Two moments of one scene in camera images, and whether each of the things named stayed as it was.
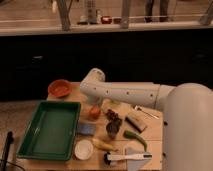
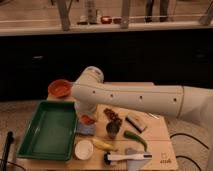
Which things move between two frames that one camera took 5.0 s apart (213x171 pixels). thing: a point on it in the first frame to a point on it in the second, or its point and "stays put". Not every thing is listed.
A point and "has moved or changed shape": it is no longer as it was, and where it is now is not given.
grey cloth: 135,164 stays put
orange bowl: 59,88 stays put
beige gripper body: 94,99 to 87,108
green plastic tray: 52,134 stays put
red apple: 95,112 has moved or changed shape
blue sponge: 86,128 stays put
